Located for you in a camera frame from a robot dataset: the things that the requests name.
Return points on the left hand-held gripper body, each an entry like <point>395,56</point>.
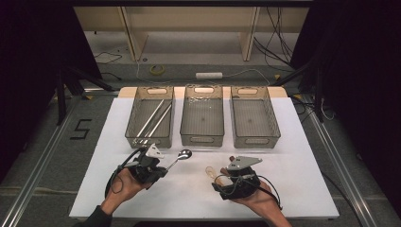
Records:
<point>145,170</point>

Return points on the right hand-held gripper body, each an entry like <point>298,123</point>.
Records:
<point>242,187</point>

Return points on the wooden spoon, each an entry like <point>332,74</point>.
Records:
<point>210,171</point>

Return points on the grey translucent plastic bin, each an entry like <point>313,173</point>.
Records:
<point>253,118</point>
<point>202,118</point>
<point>142,110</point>

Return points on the person's right hand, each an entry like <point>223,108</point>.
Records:
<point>265,201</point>

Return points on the person's left hand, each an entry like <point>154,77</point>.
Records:
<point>123,192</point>

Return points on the white table cover board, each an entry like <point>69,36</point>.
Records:
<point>189,201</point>

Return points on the yellow tape roll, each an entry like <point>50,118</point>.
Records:
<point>152,70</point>

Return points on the white power strip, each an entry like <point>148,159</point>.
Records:
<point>208,75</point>

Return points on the black metal stand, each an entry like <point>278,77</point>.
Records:
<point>319,94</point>
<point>61,94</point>

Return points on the light wooden shelf unit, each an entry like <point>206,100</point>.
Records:
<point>189,19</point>

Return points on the dark curtain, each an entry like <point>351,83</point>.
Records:
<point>31,63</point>
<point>362,63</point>

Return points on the metal floor rail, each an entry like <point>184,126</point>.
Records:
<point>38,164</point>
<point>334,148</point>

